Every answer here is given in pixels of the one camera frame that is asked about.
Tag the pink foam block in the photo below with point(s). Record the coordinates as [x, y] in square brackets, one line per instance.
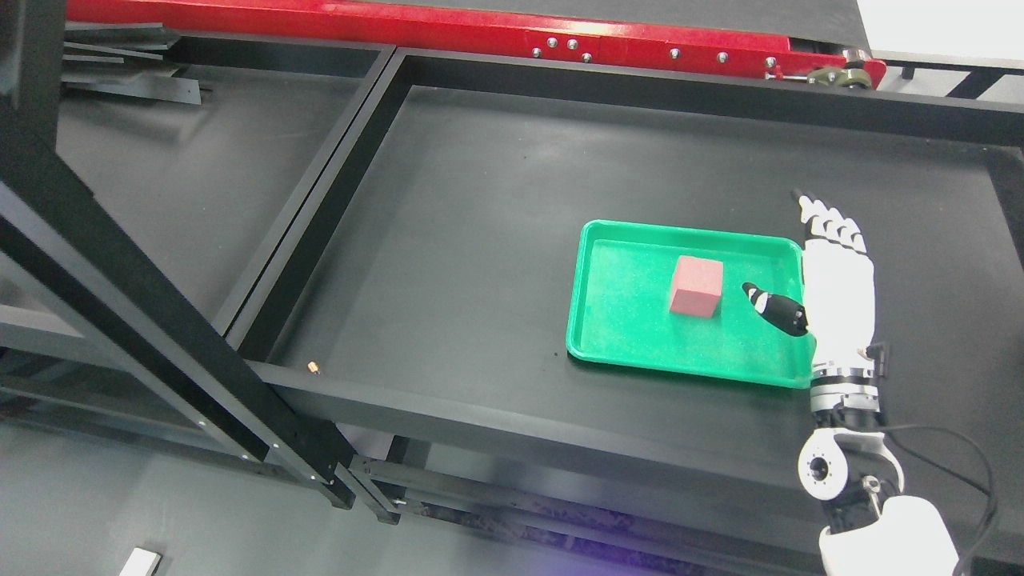
[696, 287]

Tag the white table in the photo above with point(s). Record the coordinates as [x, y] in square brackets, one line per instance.
[141, 562]

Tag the green plastic tray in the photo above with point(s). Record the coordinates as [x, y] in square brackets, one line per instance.
[619, 313]

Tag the black metal shelf left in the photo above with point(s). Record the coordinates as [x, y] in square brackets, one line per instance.
[162, 188]

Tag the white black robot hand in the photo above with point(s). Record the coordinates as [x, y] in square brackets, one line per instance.
[838, 305]

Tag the black metal shelf right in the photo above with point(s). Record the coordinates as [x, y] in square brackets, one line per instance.
[542, 261]

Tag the red metal beam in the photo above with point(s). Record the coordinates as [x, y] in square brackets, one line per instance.
[733, 53]

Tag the black metal shelf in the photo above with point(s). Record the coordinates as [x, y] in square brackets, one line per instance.
[542, 261]
[162, 188]

